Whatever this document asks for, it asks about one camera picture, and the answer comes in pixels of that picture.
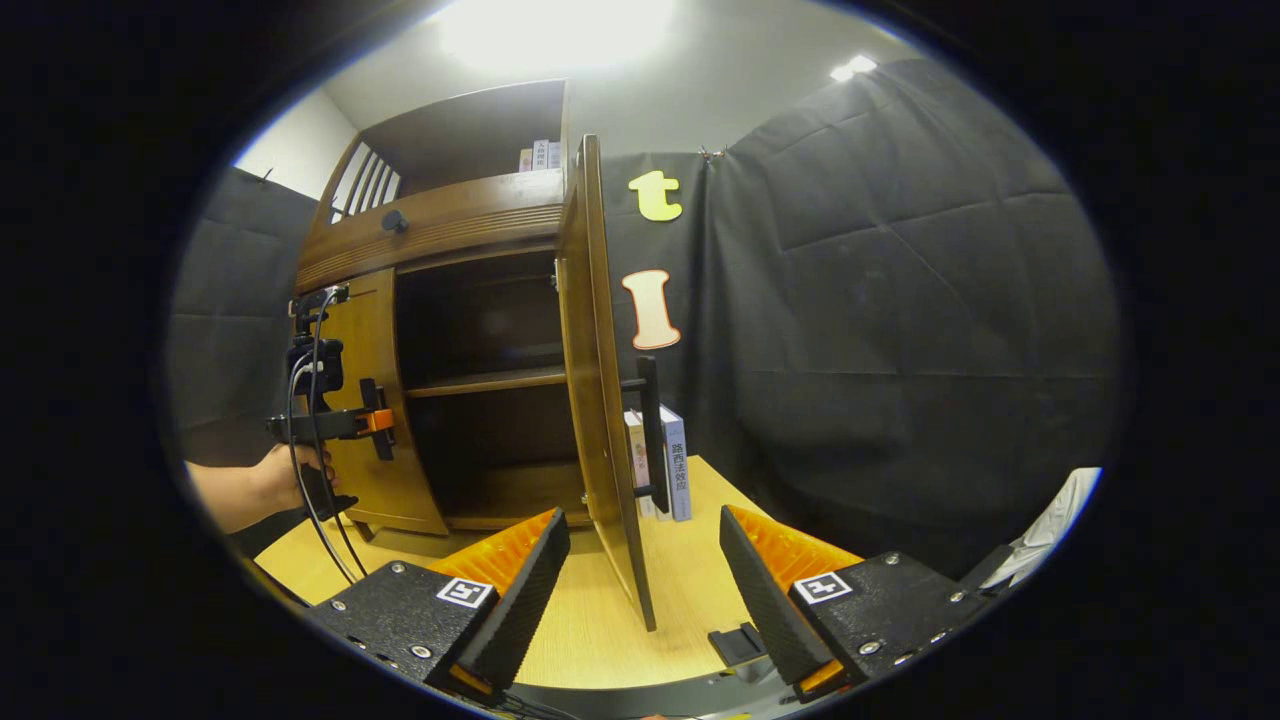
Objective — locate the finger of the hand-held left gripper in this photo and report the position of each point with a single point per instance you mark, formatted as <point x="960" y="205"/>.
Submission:
<point x="378" y="421"/>

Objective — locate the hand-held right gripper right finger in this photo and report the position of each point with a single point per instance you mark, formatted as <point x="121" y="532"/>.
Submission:
<point x="765" y="600"/>

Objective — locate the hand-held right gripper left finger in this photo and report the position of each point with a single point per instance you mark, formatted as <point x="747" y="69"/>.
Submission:
<point x="525" y="610"/>

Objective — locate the wooden cabinet door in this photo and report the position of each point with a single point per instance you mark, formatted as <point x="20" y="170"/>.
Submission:
<point x="365" y="330"/>
<point x="600" y="400"/>

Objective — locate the wooden double-door shoe cabinet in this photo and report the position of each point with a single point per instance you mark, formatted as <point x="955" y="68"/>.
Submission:
<point x="480" y="320"/>

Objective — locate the wooden inner cabinet shelf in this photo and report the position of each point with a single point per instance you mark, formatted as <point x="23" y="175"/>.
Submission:
<point x="490" y="381"/>

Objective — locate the small black block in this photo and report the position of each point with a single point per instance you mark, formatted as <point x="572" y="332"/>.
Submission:
<point x="738" y="643"/>

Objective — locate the white paperback book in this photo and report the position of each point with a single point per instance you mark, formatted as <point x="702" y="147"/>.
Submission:
<point x="638" y="460"/>

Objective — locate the wooden drawer with black knob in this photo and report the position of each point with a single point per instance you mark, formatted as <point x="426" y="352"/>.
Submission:
<point x="450" y="225"/>

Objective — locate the white cloth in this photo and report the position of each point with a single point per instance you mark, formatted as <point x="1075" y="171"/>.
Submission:
<point x="1050" y="525"/>

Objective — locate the white spine book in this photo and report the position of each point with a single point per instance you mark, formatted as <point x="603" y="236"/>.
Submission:
<point x="546" y="155"/>

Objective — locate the black backdrop cloth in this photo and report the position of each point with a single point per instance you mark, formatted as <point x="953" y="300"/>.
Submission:
<point x="900" y="300"/>

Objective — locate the large rectangular ceiling light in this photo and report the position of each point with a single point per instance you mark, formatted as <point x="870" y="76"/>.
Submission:
<point x="555" y="30"/>

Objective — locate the small ceiling light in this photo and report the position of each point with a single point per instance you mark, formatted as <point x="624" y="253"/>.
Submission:
<point x="853" y="68"/>

